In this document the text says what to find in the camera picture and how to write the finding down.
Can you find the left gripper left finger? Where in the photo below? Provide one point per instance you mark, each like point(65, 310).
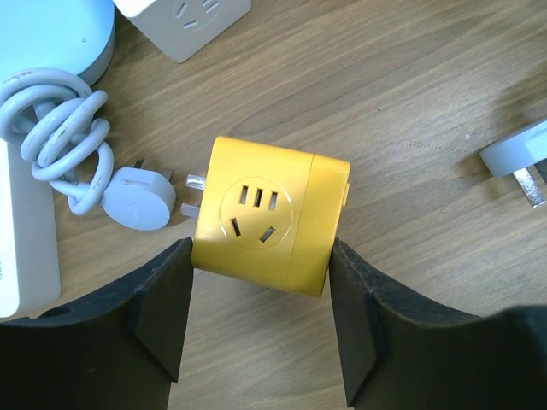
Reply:
point(119, 347)

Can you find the yellow cube socket adapter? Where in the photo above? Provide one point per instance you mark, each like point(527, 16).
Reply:
point(268, 215)

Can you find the white usb power strip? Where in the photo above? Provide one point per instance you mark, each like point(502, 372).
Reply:
point(30, 273)

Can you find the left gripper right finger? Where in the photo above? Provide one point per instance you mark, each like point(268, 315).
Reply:
point(399, 349)

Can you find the white cube socket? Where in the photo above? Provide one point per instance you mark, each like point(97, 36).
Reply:
point(180, 28)

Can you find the round light blue socket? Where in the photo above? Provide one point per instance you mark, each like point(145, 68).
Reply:
point(74, 36)

